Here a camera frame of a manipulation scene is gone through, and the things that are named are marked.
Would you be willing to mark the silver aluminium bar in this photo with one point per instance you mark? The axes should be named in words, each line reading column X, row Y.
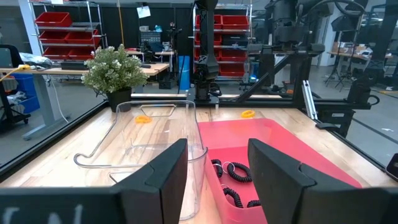
column 309, row 99

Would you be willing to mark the grey cloth bundle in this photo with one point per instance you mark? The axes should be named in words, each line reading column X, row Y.
column 34, row 59

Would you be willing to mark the light wooden work desk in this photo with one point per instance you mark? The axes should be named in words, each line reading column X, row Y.
column 157, row 68

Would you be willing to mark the distant cluttered desk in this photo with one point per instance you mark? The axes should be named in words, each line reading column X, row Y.
column 357, row 51

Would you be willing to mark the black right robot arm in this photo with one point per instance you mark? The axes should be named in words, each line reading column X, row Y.
column 205, row 62

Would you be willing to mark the pink translucent plastic bin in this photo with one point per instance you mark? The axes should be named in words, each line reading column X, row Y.
column 280, row 140

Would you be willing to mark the red plastic storage bin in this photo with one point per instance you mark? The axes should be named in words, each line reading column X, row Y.
column 56, row 52
column 218, row 40
column 82, row 37
column 53, row 37
column 235, row 22
column 232, row 55
column 81, row 53
column 53, row 19
column 231, row 70
column 218, row 21

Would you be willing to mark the flat black box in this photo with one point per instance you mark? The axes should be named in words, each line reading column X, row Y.
column 74, row 65

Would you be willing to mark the small potted green plant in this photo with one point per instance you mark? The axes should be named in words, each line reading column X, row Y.
column 113, row 71

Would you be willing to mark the blue cylindrical bin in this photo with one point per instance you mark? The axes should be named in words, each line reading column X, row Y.
column 184, row 73

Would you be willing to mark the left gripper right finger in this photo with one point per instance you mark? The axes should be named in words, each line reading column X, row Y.
column 311, row 202

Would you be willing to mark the clear plastic bin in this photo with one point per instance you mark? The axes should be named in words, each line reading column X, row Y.
column 149, row 133

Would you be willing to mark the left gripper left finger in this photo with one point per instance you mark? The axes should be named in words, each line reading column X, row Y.
column 93, row 205

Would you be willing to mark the white paper sheet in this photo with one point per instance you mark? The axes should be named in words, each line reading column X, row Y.
column 143, row 12

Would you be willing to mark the blue plastic crate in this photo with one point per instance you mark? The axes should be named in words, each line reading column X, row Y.
column 28, row 102

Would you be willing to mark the black office chair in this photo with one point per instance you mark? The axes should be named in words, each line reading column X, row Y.
column 18, row 54

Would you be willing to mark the black plastic storage bin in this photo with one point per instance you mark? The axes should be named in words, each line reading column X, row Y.
column 234, row 40

